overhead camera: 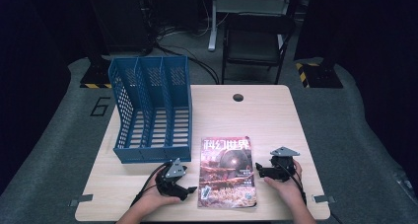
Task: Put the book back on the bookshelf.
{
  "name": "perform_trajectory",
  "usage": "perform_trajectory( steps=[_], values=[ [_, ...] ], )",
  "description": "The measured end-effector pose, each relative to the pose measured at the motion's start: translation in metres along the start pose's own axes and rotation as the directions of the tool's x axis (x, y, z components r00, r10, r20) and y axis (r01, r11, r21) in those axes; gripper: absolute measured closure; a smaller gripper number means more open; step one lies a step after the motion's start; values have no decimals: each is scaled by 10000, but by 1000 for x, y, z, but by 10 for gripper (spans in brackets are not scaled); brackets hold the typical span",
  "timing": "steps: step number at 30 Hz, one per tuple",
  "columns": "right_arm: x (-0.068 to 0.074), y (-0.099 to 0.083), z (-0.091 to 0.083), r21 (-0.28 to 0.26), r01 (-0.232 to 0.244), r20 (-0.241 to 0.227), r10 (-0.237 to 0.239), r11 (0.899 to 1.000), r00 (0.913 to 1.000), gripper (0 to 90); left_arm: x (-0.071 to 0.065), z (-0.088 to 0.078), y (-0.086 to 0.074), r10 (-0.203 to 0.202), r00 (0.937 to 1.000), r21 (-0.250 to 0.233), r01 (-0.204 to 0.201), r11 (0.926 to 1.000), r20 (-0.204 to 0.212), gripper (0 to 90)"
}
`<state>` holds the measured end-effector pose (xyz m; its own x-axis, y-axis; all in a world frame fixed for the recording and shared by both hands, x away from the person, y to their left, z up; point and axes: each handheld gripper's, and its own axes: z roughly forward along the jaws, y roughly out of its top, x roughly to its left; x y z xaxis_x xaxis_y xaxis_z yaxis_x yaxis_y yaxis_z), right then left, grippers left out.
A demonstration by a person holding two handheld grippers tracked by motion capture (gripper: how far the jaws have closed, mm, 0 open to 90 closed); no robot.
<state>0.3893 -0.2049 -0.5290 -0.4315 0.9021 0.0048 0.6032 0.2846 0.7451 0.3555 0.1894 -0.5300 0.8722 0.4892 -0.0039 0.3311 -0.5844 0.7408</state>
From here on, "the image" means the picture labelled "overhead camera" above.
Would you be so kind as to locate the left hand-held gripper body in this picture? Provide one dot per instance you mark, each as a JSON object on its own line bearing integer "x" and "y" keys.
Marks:
{"x": 171, "y": 184}

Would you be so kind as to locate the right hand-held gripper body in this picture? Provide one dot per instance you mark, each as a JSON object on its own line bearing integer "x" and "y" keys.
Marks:
{"x": 282, "y": 169}

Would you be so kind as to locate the red illustrated magazine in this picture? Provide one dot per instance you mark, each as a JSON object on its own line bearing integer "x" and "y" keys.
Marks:
{"x": 226, "y": 178}

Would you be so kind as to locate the blue plastic file rack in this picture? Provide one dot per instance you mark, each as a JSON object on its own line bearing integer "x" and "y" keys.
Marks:
{"x": 153, "y": 118}

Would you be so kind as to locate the person's right hand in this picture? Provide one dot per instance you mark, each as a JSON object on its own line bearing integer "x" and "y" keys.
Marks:
{"x": 289, "y": 192}

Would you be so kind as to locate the person's left hand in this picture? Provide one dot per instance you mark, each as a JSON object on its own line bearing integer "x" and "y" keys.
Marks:
{"x": 151, "y": 199}

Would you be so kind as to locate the black yellow striped stand base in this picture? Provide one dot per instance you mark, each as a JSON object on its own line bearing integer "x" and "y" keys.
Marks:
{"x": 320, "y": 76}
{"x": 95, "y": 77}

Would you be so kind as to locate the black folding chair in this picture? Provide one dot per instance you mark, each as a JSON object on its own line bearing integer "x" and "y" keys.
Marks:
{"x": 254, "y": 44}

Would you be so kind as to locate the dark cabinet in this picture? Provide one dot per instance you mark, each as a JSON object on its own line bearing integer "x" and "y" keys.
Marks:
{"x": 121, "y": 20}

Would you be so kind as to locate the white metal desk frame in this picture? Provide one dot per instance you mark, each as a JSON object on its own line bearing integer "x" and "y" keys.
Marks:
{"x": 213, "y": 26}

